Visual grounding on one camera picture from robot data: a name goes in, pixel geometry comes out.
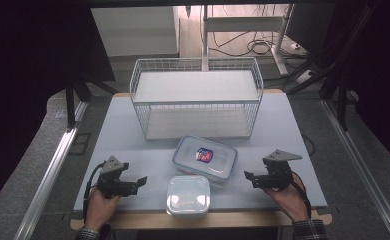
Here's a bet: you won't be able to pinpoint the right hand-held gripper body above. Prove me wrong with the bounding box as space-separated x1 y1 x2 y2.
262 148 303 192

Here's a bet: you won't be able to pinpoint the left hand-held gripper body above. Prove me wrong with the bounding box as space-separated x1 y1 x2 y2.
97 155 131 198

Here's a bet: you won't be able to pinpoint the clear rectangular lidded food container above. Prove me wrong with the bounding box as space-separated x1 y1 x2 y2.
172 134 239 185

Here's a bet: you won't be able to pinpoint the white square lidded container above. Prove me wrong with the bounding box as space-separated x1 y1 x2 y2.
165 175 212 216

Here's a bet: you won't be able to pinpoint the white wire shelf rack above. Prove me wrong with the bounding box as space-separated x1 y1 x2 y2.
129 57 265 141

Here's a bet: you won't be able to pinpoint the person's left hand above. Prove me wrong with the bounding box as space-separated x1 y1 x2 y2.
84 186 122 233

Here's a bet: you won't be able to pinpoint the person's right hand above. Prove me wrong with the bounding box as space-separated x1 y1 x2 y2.
262 173 312 223

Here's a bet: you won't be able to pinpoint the light grey table mat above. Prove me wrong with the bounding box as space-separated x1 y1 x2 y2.
73 92 328 213

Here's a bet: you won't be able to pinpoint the dark floor grate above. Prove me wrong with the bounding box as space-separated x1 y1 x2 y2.
69 132 92 156

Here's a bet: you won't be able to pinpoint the black metal stand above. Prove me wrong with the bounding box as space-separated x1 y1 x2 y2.
318 64 352 132
64 75 118 130

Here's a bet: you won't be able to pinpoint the white power strip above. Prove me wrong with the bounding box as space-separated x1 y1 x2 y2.
296 69 315 84

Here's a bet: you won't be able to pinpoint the dark curtain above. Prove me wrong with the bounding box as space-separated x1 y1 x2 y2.
0 0 116 214
329 0 390 174

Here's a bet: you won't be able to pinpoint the black panel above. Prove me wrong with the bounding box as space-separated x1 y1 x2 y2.
284 3 338 55

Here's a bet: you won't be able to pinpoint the white cabinet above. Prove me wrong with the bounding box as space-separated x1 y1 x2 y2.
91 6 181 58

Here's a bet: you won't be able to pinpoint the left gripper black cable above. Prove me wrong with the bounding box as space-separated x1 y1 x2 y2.
82 161 107 225

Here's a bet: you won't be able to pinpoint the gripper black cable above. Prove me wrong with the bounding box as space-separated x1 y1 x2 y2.
291 170 313 219
82 161 107 225

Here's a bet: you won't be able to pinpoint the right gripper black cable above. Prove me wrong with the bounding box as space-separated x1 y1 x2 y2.
291 170 313 219

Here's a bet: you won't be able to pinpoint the aluminium rail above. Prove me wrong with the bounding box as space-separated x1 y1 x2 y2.
12 101 89 240
320 99 390 240

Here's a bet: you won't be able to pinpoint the black floor cables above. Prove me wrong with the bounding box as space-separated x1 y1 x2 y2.
208 29 306 60

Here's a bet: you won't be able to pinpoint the white metal desk frame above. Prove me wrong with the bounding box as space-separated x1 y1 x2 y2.
201 4 295 77

